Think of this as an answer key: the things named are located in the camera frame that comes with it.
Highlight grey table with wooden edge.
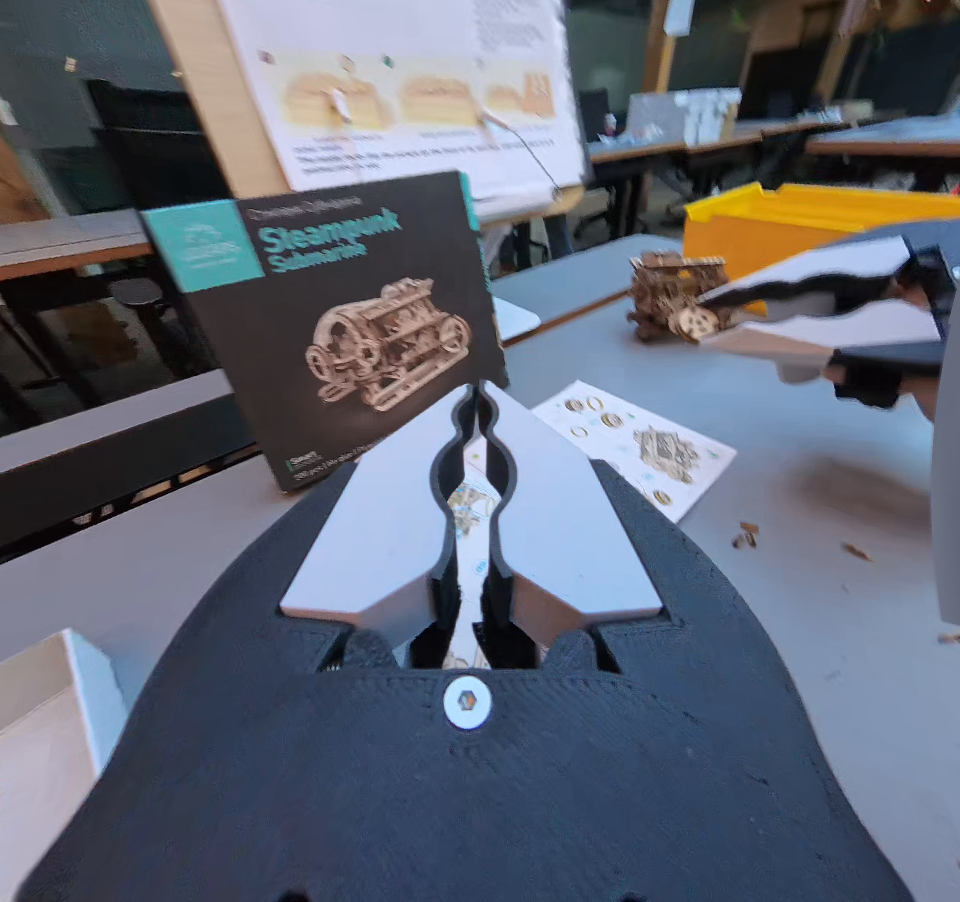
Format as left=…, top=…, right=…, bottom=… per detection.
left=487, top=233, right=685, bottom=346

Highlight dark round stool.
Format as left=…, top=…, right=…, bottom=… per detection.
left=108, top=277, right=164, bottom=320

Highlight long wooden background table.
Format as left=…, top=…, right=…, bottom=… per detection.
left=587, top=128, right=765, bottom=168

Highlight yellow plastic bin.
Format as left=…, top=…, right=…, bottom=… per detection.
left=682, top=181, right=960, bottom=316

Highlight white instruction poster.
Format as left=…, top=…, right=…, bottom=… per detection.
left=191, top=0, right=588, bottom=203

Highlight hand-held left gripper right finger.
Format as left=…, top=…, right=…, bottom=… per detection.
left=474, top=381, right=665, bottom=669

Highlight round wooden gear piece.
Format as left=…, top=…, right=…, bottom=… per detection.
left=669, top=304, right=721, bottom=341

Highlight white instruction booklet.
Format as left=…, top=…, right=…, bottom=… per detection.
left=448, top=379, right=738, bottom=671

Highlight scattered wood chips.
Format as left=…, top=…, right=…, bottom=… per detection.
left=731, top=521, right=960, bottom=645

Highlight white boxes on background table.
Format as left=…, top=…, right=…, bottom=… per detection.
left=626, top=87, right=744, bottom=146

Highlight wooden mechanical model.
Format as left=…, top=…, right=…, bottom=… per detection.
left=626, top=250, right=732, bottom=344

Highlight black model kit box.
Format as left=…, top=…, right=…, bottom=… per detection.
left=141, top=171, right=510, bottom=493

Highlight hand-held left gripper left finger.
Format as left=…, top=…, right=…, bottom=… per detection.
left=279, top=383, right=481, bottom=669

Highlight white clip with thin cable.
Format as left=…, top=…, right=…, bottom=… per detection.
left=480, top=109, right=564, bottom=198

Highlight grey table with black edge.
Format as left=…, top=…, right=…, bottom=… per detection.
left=0, top=368, right=258, bottom=552

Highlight wooden post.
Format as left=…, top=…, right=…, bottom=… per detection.
left=643, top=0, right=700, bottom=93
left=813, top=0, right=888, bottom=102

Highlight white cardboard box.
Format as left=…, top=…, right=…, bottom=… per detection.
left=0, top=628, right=130, bottom=902

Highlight grey desk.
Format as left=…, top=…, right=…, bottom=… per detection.
left=0, top=291, right=960, bottom=902

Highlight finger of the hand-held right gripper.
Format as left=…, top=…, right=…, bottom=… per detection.
left=705, top=235, right=916, bottom=312
left=697, top=283, right=943, bottom=386

